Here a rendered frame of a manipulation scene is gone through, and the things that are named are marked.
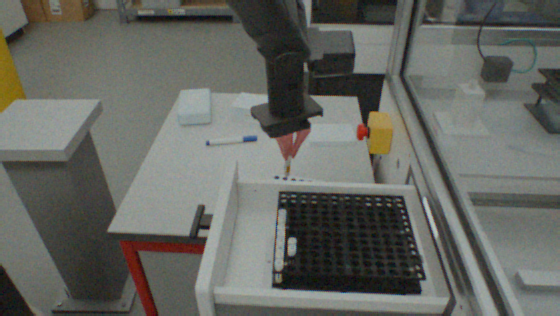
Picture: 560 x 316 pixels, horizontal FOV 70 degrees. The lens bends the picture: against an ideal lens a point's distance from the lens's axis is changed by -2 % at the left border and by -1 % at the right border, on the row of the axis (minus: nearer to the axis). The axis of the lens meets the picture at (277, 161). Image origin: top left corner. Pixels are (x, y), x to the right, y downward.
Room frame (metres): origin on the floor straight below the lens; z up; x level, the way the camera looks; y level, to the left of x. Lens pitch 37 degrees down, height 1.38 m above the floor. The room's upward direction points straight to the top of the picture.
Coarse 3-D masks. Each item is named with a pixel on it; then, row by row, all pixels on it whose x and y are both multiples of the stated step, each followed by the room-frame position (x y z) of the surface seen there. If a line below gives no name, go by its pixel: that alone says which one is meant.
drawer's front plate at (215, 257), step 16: (224, 176) 0.55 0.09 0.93; (224, 192) 0.51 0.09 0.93; (224, 208) 0.47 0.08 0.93; (224, 224) 0.45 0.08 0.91; (208, 240) 0.40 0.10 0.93; (224, 240) 0.43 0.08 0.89; (208, 256) 0.37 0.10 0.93; (224, 256) 0.42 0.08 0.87; (208, 272) 0.34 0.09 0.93; (224, 272) 0.41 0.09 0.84; (208, 288) 0.32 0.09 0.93; (208, 304) 0.32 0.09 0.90
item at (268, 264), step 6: (270, 240) 0.47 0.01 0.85; (270, 246) 0.46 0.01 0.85; (270, 252) 0.45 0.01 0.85; (270, 258) 0.43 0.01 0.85; (414, 258) 0.43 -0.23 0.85; (264, 264) 0.42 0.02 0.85; (270, 264) 0.42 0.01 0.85; (264, 270) 0.41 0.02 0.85; (270, 270) 0.41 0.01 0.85; (264, 276) 0.40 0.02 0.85; (270, 276) 0.40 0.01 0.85; (264, 282) 0.39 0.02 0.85; (270, 282) 0.39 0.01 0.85; (264, 288) 0.37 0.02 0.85; (270, 288) 0.37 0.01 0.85
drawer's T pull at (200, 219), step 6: (198, 210) 0.48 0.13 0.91; (204, 210) 0.49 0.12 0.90; (198, 216) 0.47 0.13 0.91; (204, 216) 0.47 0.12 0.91; (210, 216) 0.47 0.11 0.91; (198, 222) 0.45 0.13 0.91; (204, 222) 0.45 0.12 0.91; (210, 222) 0.45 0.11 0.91; (192, 228) 0.44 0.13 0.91; (198, 228) 0.44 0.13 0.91; (204, 228) 0.45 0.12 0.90; (192, 234) 0.43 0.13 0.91
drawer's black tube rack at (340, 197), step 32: (320, 192) 0.54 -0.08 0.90; (288, 224) 0.46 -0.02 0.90; (320, 224) 0.46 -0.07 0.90; (352, 224) 0.46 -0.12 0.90; (384, 224) 0.46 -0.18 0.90; (288, 256) 0.39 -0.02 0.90; (320, 256) 0.39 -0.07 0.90; (352, 256) 0.42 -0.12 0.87; (384, 256) 0.39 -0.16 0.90; (416, 256) 0.39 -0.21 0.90; (320, 288) 0.36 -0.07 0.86; (352, 288) 0.36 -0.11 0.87; (384, 288) 0.36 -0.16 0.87; (416, 288) 0.36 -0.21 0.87
